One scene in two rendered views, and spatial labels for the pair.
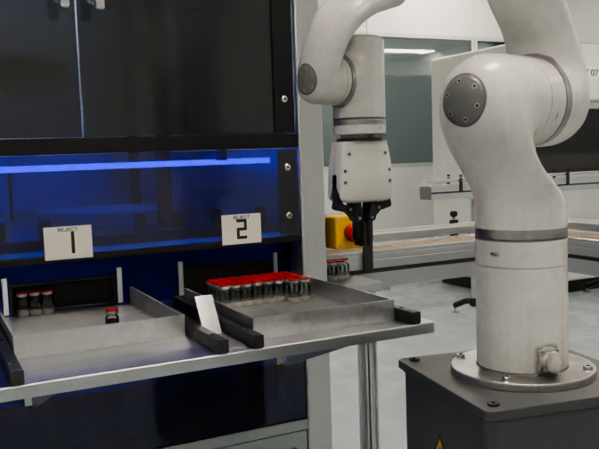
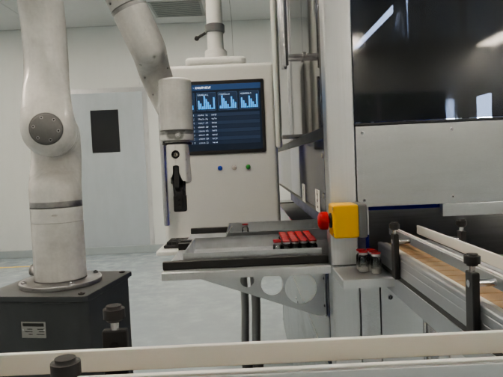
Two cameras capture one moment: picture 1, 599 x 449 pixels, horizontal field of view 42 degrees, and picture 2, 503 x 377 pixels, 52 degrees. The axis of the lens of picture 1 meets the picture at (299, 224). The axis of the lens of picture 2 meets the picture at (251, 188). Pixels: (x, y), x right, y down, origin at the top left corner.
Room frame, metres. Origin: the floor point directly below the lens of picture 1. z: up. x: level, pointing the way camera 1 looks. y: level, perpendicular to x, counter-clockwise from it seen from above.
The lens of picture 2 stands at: (1.99, -1.21, 1.13)
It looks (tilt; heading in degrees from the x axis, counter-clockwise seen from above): 3 degrees down; 116
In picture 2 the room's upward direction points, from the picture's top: 3 degrees counter-clockwise
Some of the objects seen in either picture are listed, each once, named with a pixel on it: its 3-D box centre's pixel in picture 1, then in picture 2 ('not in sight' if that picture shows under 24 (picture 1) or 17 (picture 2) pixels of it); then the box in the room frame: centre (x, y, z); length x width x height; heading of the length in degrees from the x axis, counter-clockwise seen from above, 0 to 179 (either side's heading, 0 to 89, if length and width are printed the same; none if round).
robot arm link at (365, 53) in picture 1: (356, 77); (175, 105); (1.25, -0.10, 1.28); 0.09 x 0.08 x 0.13; 131
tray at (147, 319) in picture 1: (82, 317); (278, 230); (1.32, 0.38, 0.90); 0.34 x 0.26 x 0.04; 26
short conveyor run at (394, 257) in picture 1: (414, 248); (466, 279); (1.94, -0.29, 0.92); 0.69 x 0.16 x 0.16; 116
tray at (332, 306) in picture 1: (282, 303); (251, 248); (1.38, 0.04, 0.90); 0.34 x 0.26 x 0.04; 26
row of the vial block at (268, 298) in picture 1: (262, 291); (284, 244); (1.46, 0.07, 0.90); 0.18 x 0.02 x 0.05; 116
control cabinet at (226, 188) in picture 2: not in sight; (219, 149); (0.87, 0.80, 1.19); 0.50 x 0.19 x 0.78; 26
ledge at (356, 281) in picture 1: (340, 283); (368, 276); (1.73, -0.09, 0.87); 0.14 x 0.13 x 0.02; 26
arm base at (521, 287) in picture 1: (521, 304); (58, 244); (1.03, -0.30, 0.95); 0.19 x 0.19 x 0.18
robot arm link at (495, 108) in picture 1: (505, 147); (55, 156); (1.01, -0.27, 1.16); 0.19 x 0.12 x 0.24; 131
